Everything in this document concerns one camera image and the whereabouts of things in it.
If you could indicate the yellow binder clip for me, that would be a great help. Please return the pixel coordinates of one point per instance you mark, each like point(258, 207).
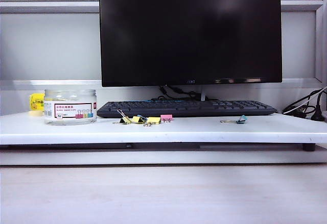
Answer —
point(137, 119)
point(153, 120)
point(125, 120)

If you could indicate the round transparent plastic jar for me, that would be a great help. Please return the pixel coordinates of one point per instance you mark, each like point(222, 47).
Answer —
point(69, 111)

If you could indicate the pink binder clip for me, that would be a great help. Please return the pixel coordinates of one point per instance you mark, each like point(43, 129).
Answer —
point(166, 117)

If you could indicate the black computer keyboard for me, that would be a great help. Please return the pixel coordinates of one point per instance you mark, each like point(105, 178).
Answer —
point(186, 108)

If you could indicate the blue binder clip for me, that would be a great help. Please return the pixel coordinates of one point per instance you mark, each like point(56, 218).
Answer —
point(139, 116)

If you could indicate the white desk riser board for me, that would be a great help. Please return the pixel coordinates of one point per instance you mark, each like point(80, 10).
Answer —
point(163, 132)

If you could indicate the silver monitor stand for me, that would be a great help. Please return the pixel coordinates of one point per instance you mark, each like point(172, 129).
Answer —
point(203, 94)

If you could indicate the black computer monitor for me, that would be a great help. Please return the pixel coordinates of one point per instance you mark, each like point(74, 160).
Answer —
point(190, 30)

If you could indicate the teal binder clip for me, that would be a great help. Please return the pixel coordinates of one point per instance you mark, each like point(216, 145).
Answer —
point(242, 119)

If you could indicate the black riser foot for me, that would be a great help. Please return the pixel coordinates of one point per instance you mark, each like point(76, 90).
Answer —
point(309, 148)

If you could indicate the black power plug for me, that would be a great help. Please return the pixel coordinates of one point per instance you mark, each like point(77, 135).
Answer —
point(318, 114)

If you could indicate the grey aluminium partition frame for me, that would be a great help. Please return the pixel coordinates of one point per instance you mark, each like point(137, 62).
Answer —
point(51, 6)

